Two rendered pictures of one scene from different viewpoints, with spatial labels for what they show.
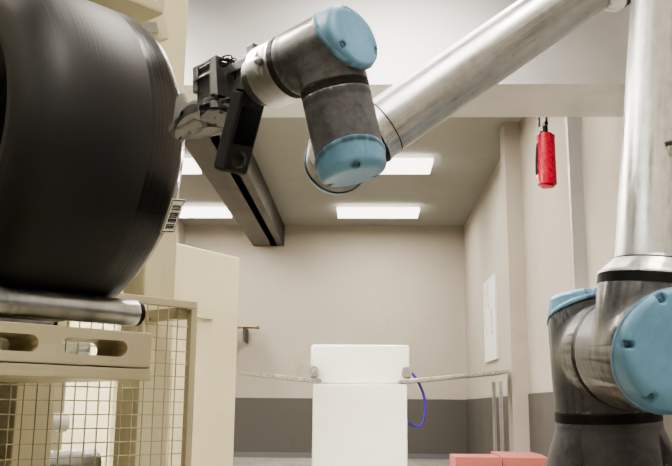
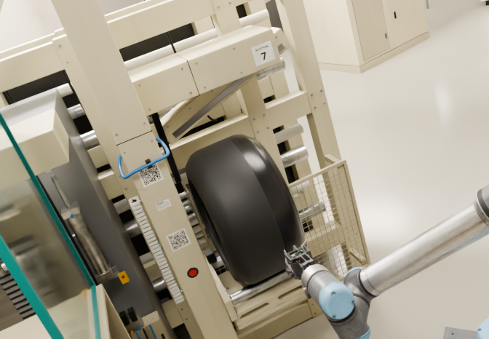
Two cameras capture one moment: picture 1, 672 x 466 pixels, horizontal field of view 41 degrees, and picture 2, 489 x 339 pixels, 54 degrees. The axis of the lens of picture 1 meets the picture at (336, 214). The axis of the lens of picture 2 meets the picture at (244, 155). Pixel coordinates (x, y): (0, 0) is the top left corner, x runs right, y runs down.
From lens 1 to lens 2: 1.50 m
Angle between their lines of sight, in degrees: 49
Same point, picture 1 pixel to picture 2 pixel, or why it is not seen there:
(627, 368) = not seen: outside the picture
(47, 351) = (273, 304)
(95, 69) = (248, 230)
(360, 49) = (343, 310)
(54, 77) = (233, 242)
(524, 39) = (442, 256)
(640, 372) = not seen: outside the picture
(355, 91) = (346, 324)
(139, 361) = not seen: hidden behind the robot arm
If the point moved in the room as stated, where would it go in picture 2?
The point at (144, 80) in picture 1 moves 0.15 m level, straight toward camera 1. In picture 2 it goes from (271, 216) to (262, 243)
